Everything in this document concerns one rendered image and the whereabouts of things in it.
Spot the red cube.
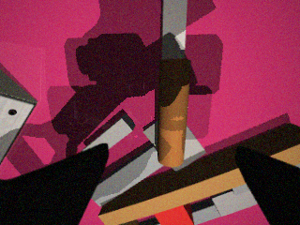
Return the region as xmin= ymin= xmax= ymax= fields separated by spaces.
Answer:
xmin=155 ymin=202 xmax=194 ymax=225

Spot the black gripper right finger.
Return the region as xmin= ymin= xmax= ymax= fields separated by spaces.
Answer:
xmin=235 ymin=146 xmax=300 ymax=225

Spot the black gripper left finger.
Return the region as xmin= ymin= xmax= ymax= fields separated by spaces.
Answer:
xmin=0 ymin=143 xmax=109 ymax=225

